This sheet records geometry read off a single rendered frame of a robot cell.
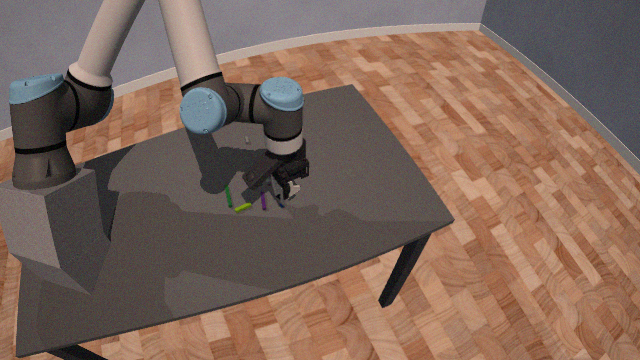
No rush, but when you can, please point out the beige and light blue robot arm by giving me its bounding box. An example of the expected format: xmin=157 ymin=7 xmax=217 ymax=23
xmin=9 ymin=0 xmax=304 ymax=190

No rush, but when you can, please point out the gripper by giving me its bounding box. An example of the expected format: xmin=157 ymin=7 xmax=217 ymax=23
xmin=270 ymin=138 xmax=309 ymax=206

